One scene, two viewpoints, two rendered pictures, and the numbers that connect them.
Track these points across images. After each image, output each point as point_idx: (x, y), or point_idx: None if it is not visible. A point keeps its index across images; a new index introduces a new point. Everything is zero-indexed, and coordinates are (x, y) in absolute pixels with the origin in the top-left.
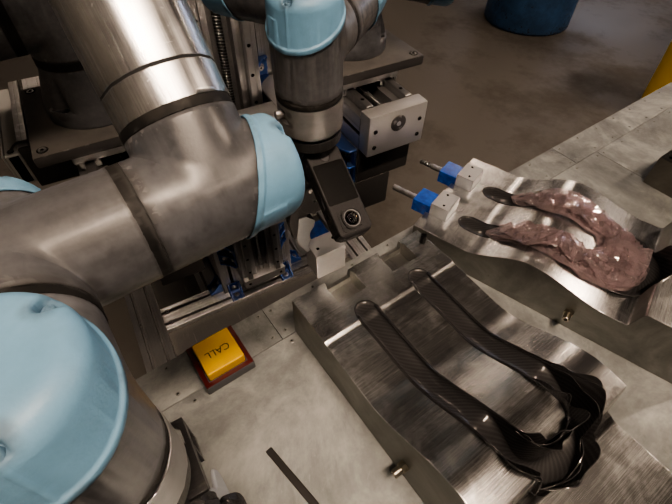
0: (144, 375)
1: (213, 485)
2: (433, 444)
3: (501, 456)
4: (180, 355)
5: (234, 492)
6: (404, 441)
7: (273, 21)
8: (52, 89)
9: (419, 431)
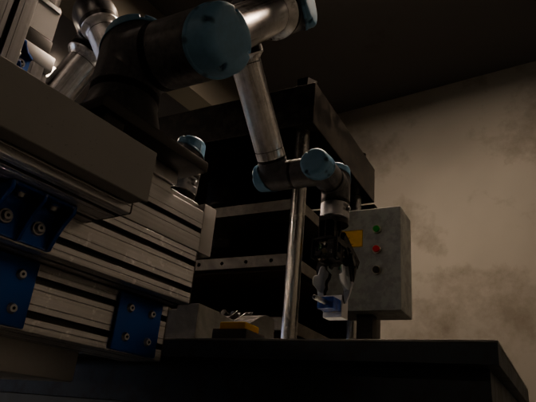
0: (274, 338)
1: (317, 274)
2: (252, 317)
3: (249, 314)
4: (247, 338)
5: (317, 262)
6: (254, 322)
7: (203, 147)
8: (158, 120)
9: (247, 320)
